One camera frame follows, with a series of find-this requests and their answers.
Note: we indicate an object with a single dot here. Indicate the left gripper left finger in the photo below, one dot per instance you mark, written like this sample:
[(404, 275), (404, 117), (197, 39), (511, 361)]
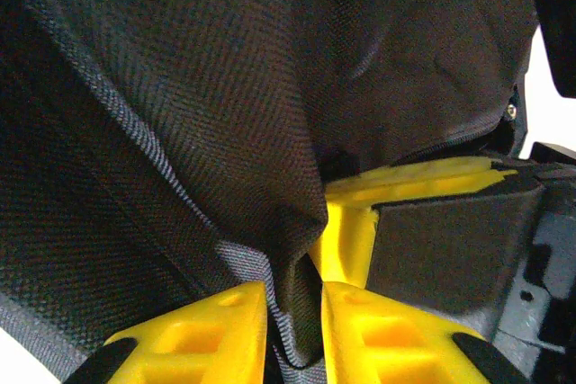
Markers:
[(202, 348)]

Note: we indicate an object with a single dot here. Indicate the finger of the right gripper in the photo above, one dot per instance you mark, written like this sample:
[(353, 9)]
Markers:
[(450, 244)]

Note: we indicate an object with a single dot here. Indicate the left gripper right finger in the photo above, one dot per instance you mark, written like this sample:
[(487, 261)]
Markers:
[(396, 348)]

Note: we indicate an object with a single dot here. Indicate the black fabric backpack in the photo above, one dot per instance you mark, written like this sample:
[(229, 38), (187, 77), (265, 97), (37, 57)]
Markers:
[(180, 87)]

